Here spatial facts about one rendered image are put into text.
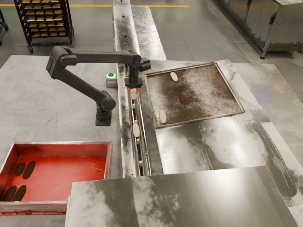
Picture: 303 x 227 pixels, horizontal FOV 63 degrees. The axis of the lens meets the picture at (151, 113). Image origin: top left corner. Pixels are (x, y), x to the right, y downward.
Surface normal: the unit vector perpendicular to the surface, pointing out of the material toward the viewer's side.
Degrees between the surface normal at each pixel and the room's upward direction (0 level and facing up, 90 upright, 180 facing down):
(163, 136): 10
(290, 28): 89
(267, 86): 0
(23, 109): 0
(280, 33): 90
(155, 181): 0
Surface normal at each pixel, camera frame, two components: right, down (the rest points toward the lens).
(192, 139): -0.11, -0.70
